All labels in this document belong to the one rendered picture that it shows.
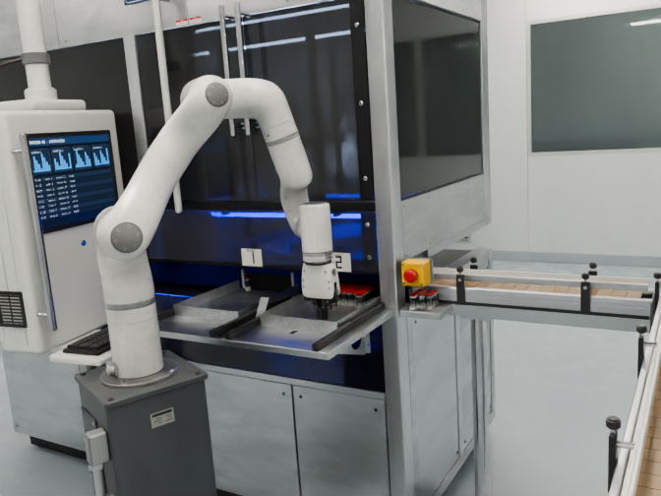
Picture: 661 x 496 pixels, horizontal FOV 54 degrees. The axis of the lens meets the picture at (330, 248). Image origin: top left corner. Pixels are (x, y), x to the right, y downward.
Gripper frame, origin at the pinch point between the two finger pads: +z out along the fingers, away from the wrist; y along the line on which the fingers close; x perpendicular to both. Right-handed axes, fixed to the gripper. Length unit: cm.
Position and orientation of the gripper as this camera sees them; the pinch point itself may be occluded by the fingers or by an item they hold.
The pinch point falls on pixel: (322, 314)
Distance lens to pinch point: 183.9
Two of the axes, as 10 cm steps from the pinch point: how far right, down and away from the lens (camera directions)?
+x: -4.9, 1.9, -8.5
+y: -8.7, -0.3, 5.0
